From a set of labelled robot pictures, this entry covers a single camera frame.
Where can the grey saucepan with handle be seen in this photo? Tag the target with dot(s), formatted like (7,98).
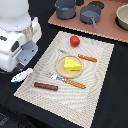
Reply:
(90,14)

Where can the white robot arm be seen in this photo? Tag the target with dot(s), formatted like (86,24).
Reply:
(18,34)

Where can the brown toy sausage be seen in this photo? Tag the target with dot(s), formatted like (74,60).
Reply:
(46,86)

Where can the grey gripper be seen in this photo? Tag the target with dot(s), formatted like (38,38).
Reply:
(26,53)

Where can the white and blue toy fish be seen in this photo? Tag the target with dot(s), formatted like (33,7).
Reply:
(21,76)

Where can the beige woven placemat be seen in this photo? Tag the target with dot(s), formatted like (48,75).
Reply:
(69,102)

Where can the brown toy stove board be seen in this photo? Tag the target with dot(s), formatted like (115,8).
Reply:
(107,26)

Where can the round wooden plate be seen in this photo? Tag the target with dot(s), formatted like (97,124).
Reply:
(68,74)

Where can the black burner disc right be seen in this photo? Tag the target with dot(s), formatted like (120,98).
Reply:
(97,3)

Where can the knife with wooden handle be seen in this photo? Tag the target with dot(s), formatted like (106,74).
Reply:
(68,81)

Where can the red toy tomato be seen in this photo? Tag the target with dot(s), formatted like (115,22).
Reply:
(74,41)

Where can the fork with wooden handle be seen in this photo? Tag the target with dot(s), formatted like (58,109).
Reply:
(79,55)

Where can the beige bowl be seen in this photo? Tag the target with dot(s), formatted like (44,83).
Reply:
(122,15)

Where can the grey pot with handles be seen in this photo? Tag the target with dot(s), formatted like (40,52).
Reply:
(65,9)

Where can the yellow toy cheese wedge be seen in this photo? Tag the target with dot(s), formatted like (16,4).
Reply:
(71,65)

